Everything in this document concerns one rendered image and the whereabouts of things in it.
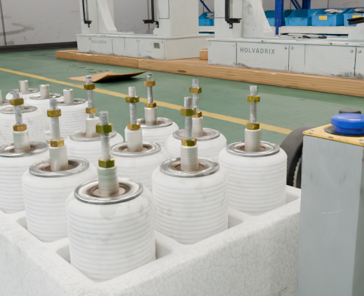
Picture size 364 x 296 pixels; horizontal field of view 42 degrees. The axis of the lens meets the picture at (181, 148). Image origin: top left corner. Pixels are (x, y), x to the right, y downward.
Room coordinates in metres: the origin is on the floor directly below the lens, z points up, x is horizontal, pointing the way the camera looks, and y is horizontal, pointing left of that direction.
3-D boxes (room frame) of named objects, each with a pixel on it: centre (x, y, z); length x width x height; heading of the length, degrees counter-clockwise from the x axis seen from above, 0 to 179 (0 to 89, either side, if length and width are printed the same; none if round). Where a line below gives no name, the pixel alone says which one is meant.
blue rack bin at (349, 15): (5.67, -2.20, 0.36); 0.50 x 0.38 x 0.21; 128
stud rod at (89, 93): (0.75, 0.14, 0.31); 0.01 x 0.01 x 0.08
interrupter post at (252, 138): (0.64, -0.10, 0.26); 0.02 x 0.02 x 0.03
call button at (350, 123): (0.48, -0.18, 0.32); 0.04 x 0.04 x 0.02
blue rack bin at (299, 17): (6.37, -1.68, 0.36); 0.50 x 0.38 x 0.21; 128
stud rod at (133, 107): (0.66, 0.07, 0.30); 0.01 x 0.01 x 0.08
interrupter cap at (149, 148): (0.66, 0.07, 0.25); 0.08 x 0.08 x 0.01
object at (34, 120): (0.99, 0.34, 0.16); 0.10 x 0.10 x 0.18
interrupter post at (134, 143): (0.66, 0.07, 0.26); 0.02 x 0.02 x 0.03
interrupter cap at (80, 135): (0.75, 0.14, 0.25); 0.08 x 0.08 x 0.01
